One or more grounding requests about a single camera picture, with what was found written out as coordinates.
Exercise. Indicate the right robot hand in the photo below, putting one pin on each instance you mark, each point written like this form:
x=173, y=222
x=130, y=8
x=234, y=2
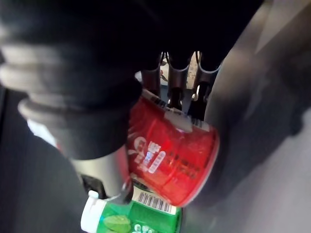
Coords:
x=80, y=60

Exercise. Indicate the red gum bottle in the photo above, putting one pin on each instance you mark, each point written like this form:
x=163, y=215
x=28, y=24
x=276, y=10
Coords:
x=170, y=153

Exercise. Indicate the green gum bottle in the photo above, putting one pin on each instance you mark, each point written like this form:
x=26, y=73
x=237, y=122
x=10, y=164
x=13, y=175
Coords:
x=131, y=216

